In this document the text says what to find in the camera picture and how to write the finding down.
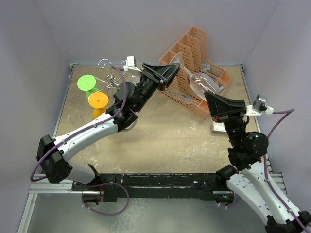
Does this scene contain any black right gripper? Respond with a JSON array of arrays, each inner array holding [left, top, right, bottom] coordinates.
[[203, 90, 245, 147]]

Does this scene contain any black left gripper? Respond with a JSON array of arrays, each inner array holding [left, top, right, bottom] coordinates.
[[134, 63, 179, 112]]

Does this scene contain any pink tinted wine glass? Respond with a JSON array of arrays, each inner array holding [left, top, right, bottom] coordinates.
[[169, 52, 225, 100]]

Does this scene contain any orange plastic goblet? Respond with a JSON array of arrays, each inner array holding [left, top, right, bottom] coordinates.
[[88, 92, 109, 120]]

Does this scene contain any green plastic goblet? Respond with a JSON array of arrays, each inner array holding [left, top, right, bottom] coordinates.
[[77, 74, 99, 100]]

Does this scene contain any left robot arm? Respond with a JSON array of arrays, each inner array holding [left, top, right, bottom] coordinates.
[[36, 63, 180, 190]]

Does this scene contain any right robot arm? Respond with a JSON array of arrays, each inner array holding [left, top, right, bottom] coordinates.
[[204, 90, 311, 233]]

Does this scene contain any clear wine glass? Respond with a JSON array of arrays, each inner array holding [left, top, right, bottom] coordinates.
[[68, 110, 84, 127]]

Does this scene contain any white card box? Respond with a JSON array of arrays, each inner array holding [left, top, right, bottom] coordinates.
[[212, 122, 226, 133]]

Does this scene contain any orange plastic file organizer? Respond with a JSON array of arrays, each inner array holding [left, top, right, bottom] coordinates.
[[159, 26, 232, 119]]

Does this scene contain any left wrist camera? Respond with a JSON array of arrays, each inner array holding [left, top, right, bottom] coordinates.
[[121, 55, 141, 76]]

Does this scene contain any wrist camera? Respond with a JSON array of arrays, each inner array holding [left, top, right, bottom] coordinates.
[[121, 55, 141, 76], [245, 94, 274, 116]]

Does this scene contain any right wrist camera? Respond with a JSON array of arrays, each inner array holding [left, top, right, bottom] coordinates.
[[245, 94, 274, 116]]

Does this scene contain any silver wire wine glass rack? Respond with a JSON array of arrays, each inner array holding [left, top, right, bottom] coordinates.
[[97, 57, 132, 132]]

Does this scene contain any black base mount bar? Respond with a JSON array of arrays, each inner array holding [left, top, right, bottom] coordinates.
[[72, 173, 235, 204]]

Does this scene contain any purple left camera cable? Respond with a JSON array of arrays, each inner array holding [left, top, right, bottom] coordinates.
[[30, 65, 127, 182]]

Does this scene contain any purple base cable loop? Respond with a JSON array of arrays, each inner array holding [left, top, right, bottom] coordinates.
[[81, 182, 131, 216]]

